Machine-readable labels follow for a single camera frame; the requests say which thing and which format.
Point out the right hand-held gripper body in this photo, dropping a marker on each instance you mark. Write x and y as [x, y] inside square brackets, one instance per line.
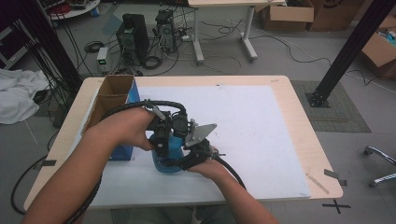
[202, 154]

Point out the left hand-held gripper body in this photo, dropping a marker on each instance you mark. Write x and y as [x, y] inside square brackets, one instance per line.
[180, 124]

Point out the blue bottle with white cap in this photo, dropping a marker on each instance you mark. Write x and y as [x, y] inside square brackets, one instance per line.
[175, 146]

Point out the person's right hand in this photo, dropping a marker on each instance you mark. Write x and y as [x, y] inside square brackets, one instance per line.
[211, 169]

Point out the person's left hand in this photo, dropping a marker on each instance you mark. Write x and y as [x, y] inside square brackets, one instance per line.
[124, 130]

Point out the white paper mat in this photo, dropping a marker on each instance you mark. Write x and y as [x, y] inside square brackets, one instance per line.
[255, 140]

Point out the person's jeans legs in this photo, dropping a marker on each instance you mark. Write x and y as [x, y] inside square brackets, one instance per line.
[140, 216]

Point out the grey computer tower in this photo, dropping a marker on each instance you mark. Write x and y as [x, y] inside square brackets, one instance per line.
[165, 29]

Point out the black computer tower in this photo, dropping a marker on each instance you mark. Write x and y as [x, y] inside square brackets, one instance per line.
[134, 34]

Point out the white power supply unit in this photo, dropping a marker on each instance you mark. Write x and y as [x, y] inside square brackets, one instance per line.
[102, 59]

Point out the grey tape strip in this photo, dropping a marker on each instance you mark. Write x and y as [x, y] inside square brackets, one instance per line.
[46, 162]
[334, 175]

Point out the white-legged wooden desk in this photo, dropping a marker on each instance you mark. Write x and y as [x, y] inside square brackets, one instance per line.
[236, 2]

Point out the white cloth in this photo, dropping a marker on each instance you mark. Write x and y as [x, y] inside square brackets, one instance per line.
[18, 93]

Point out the grey floor mat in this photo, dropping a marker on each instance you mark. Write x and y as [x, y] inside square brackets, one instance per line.
[348, 118]

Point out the open cardboard box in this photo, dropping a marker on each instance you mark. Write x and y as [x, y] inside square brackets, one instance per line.
[288, 15]

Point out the round white table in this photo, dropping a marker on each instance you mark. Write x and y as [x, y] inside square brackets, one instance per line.
[74, 9]

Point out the chrome chair leg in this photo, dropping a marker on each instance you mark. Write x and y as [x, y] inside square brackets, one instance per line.
[381, 158]

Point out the large brown cardboard box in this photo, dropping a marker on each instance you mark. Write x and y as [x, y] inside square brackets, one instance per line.
[333, 12]

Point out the cardboard box with blue contents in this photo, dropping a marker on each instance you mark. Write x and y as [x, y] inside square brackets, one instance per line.
[379, 49]

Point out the black metal post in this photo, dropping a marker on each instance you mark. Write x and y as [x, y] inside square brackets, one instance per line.
[355, 46]

